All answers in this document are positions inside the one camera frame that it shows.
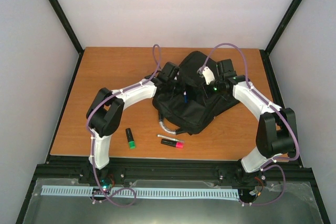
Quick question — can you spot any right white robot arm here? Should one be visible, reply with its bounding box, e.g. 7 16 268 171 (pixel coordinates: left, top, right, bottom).
199 60 299 173

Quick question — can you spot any blue whiteboard marker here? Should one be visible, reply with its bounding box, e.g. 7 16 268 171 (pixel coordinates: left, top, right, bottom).
183 91 188 103

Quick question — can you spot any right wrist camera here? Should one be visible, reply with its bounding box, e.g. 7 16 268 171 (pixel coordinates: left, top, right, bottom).
197 67 215 85

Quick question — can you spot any black student bag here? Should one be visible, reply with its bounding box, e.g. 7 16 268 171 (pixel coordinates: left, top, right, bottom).
152 51 239 135

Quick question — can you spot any light blue cable duct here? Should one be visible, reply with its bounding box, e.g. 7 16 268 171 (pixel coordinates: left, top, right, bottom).
40 185 239 201

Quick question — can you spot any pink highlighter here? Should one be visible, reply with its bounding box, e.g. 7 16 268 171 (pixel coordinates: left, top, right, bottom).
161 139 184 148

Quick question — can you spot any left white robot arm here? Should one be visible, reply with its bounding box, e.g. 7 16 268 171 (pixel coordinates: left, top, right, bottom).
86 62 179 184

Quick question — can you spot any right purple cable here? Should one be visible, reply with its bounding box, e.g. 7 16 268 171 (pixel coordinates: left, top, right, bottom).
202 42 300 207

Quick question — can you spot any left black frame post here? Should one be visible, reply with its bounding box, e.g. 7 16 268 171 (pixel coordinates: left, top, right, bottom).
33 0 85 56

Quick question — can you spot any silver bag handle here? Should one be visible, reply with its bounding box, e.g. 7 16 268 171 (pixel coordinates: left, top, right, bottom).
158 112 186 135

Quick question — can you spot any purple cable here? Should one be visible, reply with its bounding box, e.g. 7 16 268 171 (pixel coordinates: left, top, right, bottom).
202 42 300 207
86 44 162 207

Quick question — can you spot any black frame post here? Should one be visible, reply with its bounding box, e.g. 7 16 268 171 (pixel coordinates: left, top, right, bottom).
264 0 320 54
33 0 85 56

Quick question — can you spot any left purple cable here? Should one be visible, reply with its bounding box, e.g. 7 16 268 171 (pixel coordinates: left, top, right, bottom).
86 44 162 207

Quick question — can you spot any right black frame post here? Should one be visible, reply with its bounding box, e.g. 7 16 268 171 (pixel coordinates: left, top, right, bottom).
264 0 320 54

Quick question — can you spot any slim white pen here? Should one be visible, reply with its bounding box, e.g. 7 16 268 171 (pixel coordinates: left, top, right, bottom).
156 134 184 142

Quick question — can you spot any green highlighter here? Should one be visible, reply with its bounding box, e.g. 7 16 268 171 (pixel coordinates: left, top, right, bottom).
125 128 135 150

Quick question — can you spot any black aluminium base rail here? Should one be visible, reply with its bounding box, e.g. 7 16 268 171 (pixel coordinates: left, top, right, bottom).
33 156 317 189

